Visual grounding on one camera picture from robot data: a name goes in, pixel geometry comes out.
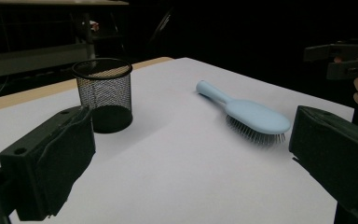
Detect light blue hairbrush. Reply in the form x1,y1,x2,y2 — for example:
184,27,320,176
195,79,292,146

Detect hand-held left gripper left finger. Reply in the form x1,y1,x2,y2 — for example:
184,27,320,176
0,105,97,222

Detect white-legged desk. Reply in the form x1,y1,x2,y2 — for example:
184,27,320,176
0,0,129,101

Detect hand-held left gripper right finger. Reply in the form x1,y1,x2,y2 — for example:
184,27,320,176
288,105,358,222

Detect black mesh cup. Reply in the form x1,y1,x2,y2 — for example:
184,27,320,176
72,57,134,134

